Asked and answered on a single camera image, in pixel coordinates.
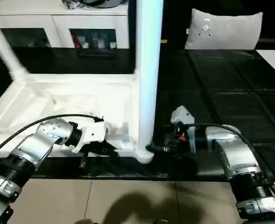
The white plastic table top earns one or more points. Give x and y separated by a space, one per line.
67 98

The white plastic table leg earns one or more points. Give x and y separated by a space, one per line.
9 51
149 60

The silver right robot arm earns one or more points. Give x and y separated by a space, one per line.
235 154

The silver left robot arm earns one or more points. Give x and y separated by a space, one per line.
30 149

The black work mat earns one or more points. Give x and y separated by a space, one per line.
221 93

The small yellow label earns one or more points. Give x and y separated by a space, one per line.
163 41

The light grey pillow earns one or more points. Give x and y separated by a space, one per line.
223 30

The white glass-door cabinet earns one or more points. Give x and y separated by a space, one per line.
58 21

